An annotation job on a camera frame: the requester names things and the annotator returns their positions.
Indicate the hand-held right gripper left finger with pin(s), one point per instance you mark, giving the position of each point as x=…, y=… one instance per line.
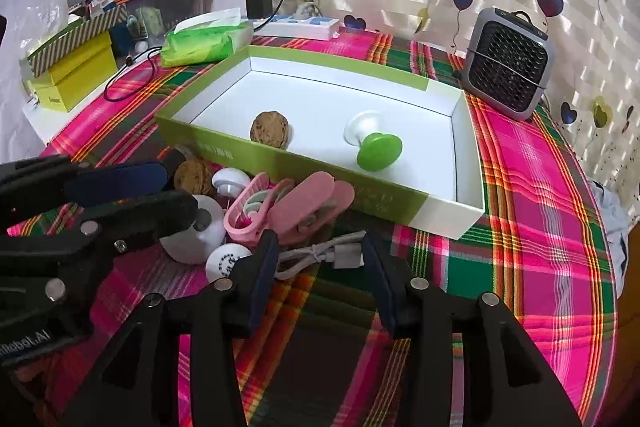
x=261, y=272

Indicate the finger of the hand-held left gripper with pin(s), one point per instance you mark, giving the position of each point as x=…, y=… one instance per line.
x=117, y=181
x=150, y=213

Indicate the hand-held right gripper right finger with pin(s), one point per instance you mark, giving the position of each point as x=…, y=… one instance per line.
x=381, y=282

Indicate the white bottle cap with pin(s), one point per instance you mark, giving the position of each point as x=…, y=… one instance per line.
x=225, y=262

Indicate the pink open-frame clip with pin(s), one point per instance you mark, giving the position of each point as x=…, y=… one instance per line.
x=239, y=227

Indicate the white panda toy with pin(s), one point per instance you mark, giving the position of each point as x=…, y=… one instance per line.
x=200, y=239

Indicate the brown walnut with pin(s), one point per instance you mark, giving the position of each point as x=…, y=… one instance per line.
x=194, y=176
x=270, y=130

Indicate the black rectangular device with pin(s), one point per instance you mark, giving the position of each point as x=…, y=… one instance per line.
x=172, y=159

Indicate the small white mushroom-shaped knob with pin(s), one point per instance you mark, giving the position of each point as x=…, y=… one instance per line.
x=229, y=179

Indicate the pink solid clip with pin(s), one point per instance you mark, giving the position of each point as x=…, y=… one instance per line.
x=310, y=199

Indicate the green and white spool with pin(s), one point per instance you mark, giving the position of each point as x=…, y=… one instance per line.
x=375, y=147

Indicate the green and white cardboard box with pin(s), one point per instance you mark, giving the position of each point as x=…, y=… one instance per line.
x=325, y=97

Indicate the yellow box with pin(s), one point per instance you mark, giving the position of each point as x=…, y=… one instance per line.
x=75, y=74

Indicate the striped box lid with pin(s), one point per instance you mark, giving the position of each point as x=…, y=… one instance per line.
x=75, y=37

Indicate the green tissue pack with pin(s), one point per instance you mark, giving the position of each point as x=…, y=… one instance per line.
x=205, y=41

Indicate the pink and green plaid tablecloth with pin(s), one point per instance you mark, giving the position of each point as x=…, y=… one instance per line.
x=530, y=207

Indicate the clear storage container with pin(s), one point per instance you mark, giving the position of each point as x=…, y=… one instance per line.
x=170, y=7

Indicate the black charger adapter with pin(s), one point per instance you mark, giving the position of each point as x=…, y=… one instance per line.
x=258, y=3

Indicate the white and blue power strip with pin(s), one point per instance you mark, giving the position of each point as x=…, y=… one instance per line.
x=300, y=27

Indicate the blue-grey cloth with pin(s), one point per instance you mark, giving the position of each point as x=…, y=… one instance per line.
x=612, y=222

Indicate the white plug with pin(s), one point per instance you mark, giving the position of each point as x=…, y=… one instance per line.
x=305, y=9

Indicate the grey mini heater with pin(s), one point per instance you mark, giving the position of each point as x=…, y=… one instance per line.
x=510, y=62

